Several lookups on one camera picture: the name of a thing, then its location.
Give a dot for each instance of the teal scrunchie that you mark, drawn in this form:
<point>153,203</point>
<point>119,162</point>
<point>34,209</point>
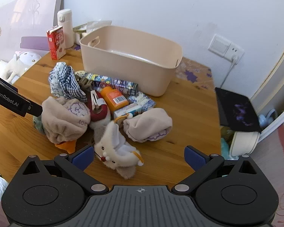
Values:
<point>37,124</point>

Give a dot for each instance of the round printed badge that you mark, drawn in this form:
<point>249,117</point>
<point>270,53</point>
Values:
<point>81,72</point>

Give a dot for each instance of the white stool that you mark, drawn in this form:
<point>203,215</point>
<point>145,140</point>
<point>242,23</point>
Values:
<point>243,144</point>

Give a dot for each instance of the wooden desktop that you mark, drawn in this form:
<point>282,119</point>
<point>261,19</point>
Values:
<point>191,113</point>

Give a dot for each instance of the purple pillow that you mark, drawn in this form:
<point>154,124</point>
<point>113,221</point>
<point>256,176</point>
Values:
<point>34,43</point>

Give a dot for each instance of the white thermos bottle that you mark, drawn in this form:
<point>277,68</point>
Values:
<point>66,33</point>

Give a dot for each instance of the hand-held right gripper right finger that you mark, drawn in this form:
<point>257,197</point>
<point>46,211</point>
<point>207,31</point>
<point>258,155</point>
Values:
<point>195,157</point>

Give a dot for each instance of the white plush fox toy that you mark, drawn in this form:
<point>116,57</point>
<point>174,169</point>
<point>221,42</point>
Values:
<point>113,146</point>

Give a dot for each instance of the light blue object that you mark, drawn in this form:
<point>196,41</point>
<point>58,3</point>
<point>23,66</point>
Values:
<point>265,120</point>

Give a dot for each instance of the white round plush toy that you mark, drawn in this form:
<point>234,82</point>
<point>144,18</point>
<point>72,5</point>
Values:
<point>28,58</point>

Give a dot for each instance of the purple flower table mat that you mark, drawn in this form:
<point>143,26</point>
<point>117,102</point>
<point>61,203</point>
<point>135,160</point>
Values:
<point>191,75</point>

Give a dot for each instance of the white tube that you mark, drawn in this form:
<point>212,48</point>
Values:
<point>98,89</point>

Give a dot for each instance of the pink bed headboard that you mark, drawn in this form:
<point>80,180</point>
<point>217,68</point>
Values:
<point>19,16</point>

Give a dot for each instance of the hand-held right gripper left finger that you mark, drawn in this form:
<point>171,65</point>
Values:
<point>84,157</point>

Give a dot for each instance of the long colourful printed box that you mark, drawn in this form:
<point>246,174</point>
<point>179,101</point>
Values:
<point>118,82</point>

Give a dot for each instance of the blue checkered cloth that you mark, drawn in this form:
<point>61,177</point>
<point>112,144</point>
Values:
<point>66,80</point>

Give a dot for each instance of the orange bottle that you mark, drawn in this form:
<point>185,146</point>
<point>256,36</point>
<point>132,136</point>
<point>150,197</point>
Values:
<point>111,97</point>

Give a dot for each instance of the white wall switch socket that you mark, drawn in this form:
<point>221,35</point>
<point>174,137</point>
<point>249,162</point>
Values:
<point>219,43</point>

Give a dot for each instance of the small white blue box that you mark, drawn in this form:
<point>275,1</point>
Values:
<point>130,110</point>

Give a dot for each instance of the red milk carton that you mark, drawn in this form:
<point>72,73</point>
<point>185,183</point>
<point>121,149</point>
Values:
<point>55,45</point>

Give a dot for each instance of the green printed packet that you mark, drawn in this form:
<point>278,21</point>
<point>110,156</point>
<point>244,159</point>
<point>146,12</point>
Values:
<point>80,28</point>

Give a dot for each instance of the red white plush slipper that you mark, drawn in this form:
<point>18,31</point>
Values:
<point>100,117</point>

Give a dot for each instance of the beige plastic storage basket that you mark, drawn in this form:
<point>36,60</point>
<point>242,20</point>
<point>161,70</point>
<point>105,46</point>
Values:
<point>123,73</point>

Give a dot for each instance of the brown dinosaur skeleton model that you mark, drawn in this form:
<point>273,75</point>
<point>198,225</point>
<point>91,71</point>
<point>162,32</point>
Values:
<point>85,82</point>

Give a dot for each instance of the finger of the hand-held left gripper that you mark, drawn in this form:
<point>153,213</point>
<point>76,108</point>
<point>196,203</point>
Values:
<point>9,97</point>

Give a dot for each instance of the beige fuzzy sock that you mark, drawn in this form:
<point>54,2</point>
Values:
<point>59,123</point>
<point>146,123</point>

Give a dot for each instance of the black purple printed pad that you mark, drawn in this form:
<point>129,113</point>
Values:
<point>232,108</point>

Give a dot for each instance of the blue white patterned box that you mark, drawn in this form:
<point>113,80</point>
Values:
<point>144,101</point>

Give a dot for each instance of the teal object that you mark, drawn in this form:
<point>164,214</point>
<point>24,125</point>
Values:
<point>224,145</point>

